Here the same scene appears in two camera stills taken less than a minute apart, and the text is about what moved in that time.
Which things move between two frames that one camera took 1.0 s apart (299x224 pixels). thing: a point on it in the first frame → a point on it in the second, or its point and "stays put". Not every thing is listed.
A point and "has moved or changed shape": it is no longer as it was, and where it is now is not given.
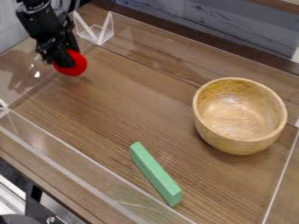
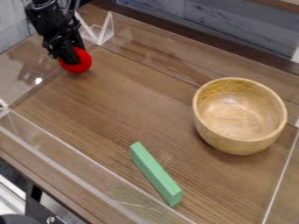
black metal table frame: x=35 y=208 stays put
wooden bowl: x=239 y=115 stays put
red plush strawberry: x=79 y=64 has moved or changed shape
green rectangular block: x=170 y=192 stays put
